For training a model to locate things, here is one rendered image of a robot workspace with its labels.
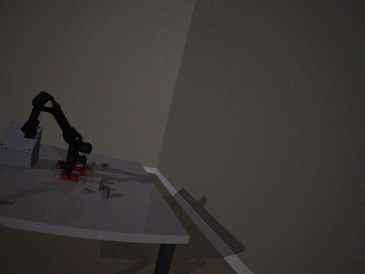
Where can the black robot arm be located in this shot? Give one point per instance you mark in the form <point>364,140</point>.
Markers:
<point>69,133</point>

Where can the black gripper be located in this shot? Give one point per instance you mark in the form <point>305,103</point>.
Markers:
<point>69,165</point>

